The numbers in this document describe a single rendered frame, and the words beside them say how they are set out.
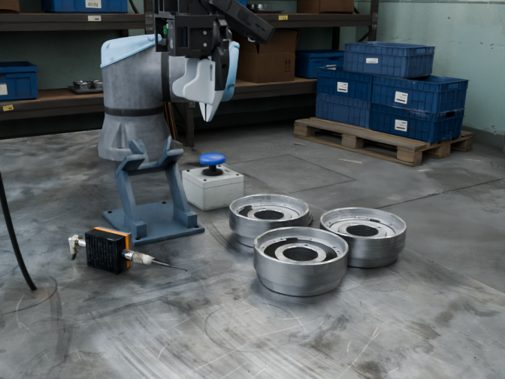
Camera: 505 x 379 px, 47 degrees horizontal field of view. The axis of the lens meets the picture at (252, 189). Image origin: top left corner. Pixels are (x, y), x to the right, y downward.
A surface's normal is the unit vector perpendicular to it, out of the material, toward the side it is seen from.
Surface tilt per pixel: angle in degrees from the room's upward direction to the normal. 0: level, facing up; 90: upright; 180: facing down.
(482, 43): 90
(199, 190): 90
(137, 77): 93
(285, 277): 90
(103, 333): 0
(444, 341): 0
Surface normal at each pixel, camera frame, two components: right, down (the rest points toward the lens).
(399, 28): -0.84, 0.15
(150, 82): 0.07, 0.51
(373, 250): 0.07, 0.31
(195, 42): 0.51, 0.27
